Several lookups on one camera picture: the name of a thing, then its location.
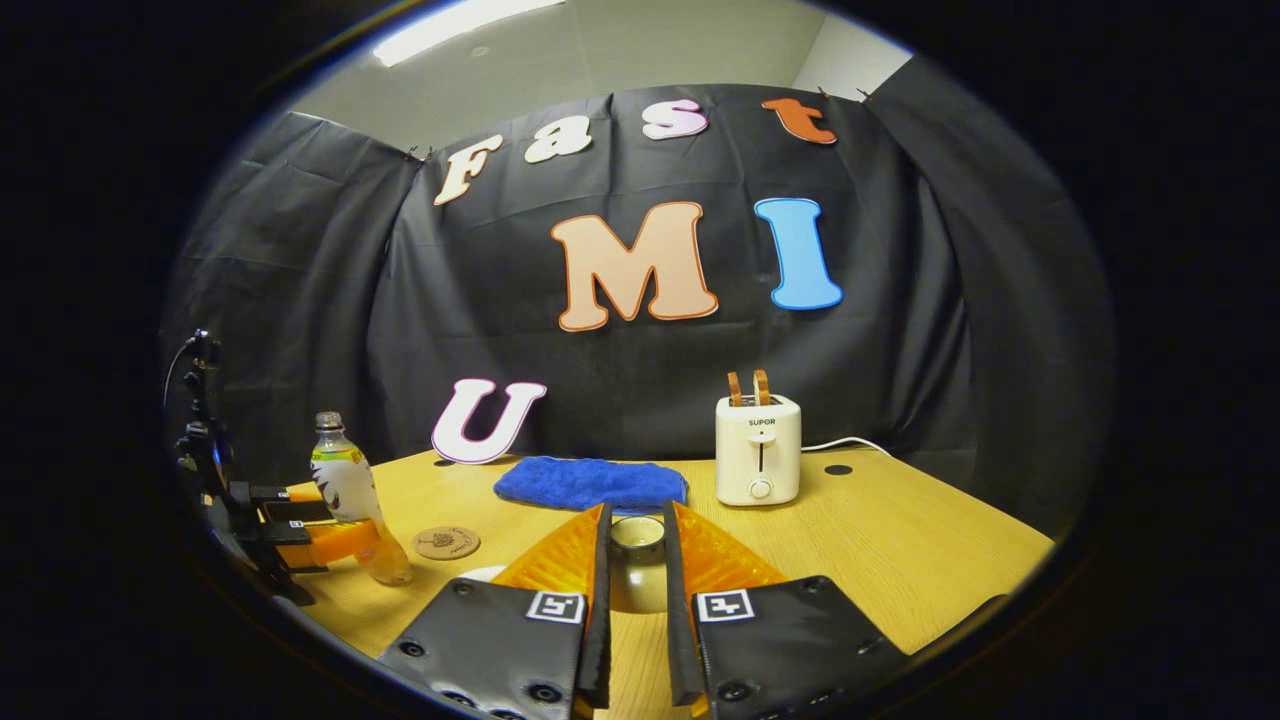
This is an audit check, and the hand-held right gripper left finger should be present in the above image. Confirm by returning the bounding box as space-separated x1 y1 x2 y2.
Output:
375 503 613 720

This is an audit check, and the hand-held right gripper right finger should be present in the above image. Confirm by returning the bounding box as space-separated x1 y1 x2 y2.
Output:
662 500 911 720

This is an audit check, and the clear labelled water bottle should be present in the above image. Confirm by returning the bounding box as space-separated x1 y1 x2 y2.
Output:
310 411 413 587

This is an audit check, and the round cork coaster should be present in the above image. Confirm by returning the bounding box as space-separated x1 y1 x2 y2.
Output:
412 527 482 561

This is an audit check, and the cream teacup lid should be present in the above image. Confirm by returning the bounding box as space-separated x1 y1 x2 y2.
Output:
609 514 668 614

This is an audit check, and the blue towel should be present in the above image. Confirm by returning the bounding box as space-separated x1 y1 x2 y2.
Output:
493 456 689 516

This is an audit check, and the white toaster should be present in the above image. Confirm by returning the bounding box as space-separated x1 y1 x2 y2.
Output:
715 394 803 507

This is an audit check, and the black backdrop cloth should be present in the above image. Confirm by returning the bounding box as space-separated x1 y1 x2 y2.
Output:
160 55 1119 531

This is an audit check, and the ceiling light panel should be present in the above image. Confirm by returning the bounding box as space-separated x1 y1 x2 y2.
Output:
372 0 566 68

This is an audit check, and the white toaster cable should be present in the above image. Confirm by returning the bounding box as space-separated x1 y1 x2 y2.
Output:
800 436 893 459

